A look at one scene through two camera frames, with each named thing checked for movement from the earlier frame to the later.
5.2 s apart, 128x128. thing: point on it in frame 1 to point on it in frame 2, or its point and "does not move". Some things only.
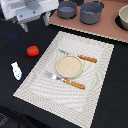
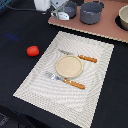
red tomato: x=32 y=51 does not move
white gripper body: x=26 y=10 to x=58 y=4
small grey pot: x=66 y=9 does not move
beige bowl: x=123 y=15 does not move
